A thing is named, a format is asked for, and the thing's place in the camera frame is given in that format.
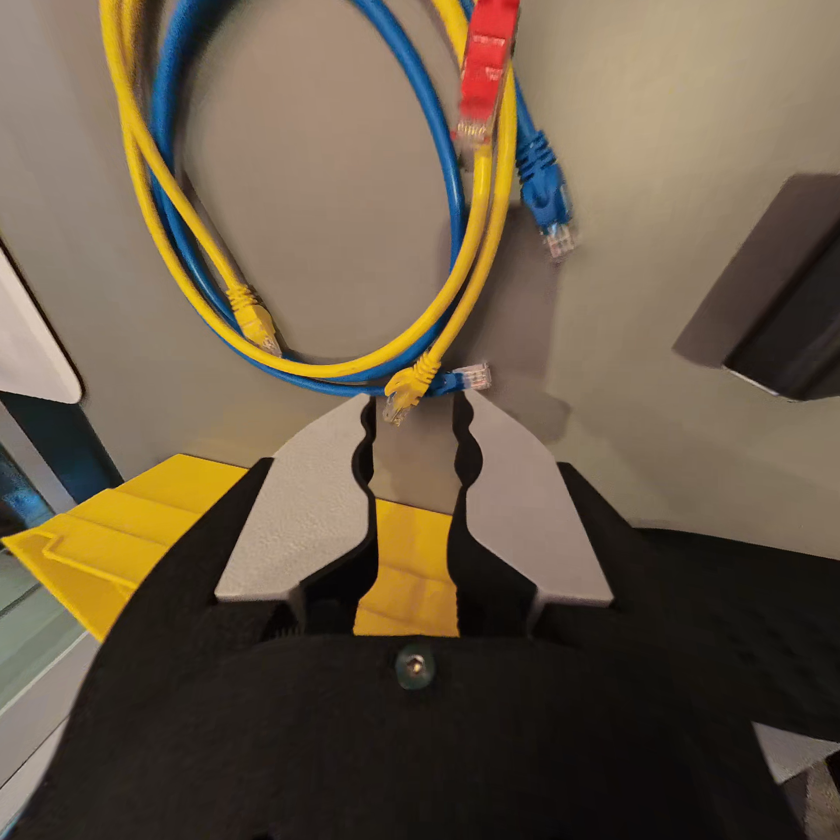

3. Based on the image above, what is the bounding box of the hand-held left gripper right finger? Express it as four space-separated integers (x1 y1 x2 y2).
448 392 616 634

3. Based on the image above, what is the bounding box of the blue ethernet cable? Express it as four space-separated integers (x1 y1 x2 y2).
150 0 578 398

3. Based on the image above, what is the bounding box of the dark blue frame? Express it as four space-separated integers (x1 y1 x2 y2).
0 390 124 526

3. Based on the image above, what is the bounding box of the yellow ethernet cable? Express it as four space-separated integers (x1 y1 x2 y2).
98 0 519 426

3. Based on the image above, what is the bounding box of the black network switch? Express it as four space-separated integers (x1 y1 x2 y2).
672 172 840 403

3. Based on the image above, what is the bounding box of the red ethernet cable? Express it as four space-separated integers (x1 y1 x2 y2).
451 0 522 148

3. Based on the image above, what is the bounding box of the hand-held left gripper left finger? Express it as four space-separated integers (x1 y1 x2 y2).
215 395 382 632

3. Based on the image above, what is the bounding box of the yellow plastic bin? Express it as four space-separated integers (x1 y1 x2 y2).
0 453 460 641

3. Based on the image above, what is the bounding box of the white rounded board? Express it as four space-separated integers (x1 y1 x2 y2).
0 246 85 404

